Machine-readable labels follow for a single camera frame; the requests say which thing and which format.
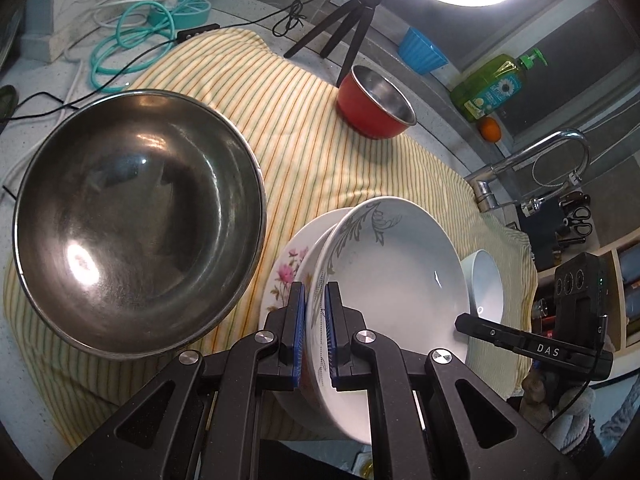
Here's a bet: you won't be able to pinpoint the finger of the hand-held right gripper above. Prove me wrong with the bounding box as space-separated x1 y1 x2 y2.
454 313 532 356

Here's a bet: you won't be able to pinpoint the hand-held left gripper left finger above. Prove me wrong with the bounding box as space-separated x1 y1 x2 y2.
52 281 307 480

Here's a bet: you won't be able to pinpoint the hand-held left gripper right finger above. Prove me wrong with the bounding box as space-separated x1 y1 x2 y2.
324 281 586 480

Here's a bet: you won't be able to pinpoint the pink floral plate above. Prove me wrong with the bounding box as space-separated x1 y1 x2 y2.
258 207 361 441

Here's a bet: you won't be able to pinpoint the white ceramic bowl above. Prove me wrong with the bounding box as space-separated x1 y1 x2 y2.
460 249 503 323

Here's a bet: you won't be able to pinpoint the grey leaf print plate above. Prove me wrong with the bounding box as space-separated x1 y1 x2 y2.
305 196 471 445

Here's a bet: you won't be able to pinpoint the large stainless steel bowl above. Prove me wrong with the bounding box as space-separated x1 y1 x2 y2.
11 89 268 361

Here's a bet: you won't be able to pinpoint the red steel bowl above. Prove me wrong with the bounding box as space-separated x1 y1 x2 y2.
336 64 417 140

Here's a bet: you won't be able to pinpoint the person's right forearm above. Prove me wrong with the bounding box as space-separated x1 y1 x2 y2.
542 385 640 461

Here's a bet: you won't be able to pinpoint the person's right hand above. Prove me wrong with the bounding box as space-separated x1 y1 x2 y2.
520 360 557 413

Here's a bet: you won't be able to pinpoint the dark knife block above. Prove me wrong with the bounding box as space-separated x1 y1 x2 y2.
516 197 568 257

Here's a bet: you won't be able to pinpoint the chrome kitchen faucet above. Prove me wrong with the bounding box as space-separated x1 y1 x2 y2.
465 129 592 213

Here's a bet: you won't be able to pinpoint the yellow striped cloth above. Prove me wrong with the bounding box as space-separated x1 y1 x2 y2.
2 27 538 453

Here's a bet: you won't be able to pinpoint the orange fruit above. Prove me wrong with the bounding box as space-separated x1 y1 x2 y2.
478 116 502 143

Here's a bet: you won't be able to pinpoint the green dish soap bottle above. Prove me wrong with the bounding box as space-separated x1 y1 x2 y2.
449 48 548 122

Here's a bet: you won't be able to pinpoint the window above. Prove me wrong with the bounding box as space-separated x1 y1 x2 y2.
435 0 640 131

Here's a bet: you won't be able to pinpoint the blue ribbed plastic cup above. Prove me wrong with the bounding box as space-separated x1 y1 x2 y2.
398 27 449 77

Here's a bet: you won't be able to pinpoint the black tripod stand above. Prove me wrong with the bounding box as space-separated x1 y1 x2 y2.
284 0 391 86

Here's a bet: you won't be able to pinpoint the teal round disc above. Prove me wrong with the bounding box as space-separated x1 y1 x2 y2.
148 0 212 28

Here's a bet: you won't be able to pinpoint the dark green round stand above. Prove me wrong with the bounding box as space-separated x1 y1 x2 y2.
0 85 19 122

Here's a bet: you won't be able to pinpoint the black handled scissors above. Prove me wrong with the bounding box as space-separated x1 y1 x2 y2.
561 204 594 242

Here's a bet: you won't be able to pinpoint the black ring light cable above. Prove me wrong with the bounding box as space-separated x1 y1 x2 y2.
0 0 373 123

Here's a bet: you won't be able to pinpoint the teal hose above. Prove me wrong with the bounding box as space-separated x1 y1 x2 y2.
90 0 261 93

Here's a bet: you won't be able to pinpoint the white cable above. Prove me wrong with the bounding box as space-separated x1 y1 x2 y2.
65 0 179 61

